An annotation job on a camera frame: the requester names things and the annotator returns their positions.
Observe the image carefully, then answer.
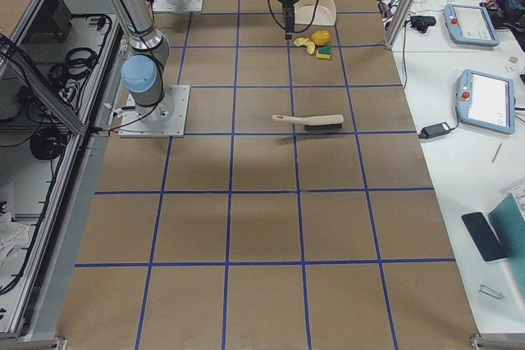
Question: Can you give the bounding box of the black webcam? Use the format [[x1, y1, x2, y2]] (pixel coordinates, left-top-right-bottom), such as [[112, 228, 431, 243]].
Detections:
[[410, 16, 436, 34]]

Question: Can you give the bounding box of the black smartphone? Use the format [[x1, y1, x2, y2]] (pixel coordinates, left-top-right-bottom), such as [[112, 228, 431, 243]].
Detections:
[[461, 212, 506, 261]]

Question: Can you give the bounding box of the teal notebook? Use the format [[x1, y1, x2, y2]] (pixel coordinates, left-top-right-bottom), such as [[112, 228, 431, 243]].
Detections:
[[489, 193, 524, 262]]

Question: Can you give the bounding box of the green yellow sponge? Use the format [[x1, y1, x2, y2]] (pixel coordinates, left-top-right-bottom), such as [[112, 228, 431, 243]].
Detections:
[[316, 46, 331, 60]]

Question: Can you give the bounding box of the beige hand brush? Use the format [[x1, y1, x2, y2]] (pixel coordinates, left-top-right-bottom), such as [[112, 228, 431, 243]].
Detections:
[[271, 114, 345, 132]]

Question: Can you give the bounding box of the yellow toy potato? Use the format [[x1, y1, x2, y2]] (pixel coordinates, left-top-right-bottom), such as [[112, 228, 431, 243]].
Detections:
[[311, 30, 331, 47]]

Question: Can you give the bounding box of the teach pendant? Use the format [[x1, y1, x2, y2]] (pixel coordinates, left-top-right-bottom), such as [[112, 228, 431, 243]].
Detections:
[[443, 4, 500, 47], [455, 70, 515, 135]]

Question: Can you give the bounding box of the toy croissant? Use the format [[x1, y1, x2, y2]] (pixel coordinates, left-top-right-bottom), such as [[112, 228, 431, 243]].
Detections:
[[294, 37, 316, 55]]

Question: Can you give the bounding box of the white crumpled cloth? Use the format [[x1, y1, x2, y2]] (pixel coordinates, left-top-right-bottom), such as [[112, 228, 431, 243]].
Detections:
[[1, 211, 30, 266]]

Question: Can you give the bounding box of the black power adapter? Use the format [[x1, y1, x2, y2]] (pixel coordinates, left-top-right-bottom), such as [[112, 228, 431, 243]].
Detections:
[[418, 122, 453, 139]]

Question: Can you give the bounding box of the aluminium frame post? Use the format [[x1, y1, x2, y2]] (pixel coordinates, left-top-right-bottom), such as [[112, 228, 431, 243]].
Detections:
[[384, 0, 435, 50]]

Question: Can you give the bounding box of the far teach pendant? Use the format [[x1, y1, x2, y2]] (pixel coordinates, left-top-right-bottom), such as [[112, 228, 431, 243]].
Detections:
[[443, 4, 500, 47]]

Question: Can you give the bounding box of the beige dustpan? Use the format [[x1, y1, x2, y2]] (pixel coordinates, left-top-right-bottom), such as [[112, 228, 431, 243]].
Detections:
[[294, 0, 336, 26]]

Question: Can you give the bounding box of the near teach pendant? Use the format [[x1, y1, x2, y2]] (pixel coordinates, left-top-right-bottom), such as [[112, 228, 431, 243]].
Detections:
[[455, 70, 515, 135]]

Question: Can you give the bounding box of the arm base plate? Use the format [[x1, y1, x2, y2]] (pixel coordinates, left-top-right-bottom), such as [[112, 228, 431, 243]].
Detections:
[[153, 0, 203, 14], [118, 85, 190, 138]]

